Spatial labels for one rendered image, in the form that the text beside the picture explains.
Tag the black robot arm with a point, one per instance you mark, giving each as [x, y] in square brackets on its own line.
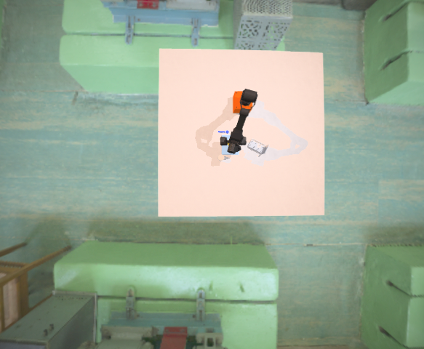
[248, 96]

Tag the grey dish rack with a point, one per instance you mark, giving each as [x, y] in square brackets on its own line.
[258, 146]

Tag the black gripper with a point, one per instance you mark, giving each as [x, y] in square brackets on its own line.
[224, 141]

